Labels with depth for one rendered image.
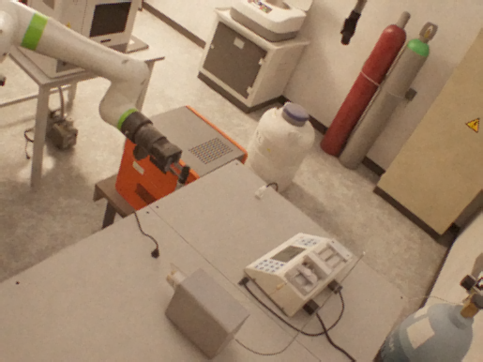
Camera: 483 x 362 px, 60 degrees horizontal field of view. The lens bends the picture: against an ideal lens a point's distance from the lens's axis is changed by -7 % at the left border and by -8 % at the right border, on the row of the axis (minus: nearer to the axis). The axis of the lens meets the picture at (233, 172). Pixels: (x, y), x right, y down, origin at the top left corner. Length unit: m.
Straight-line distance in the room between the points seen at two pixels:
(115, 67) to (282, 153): 2.26
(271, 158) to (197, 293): 2.69
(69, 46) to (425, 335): 1.41
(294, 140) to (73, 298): 2.67
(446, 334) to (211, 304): 0.87
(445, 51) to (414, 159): 1.04
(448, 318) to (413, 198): 2.96
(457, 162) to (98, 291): 3.61
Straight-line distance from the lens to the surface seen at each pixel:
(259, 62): 4.40
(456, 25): 4.38
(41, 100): 2.72
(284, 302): 1.10
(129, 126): 1.42
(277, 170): 3.58
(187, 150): 1.95
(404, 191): 4.44
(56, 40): 1.40
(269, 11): 4.41
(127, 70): 1.42
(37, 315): 0.97
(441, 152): 4.22
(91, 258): 1.06
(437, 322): 1.55
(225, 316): 0.90
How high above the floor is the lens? 2.28
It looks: 37 degrees down
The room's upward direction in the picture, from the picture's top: 25 degrees clockwise
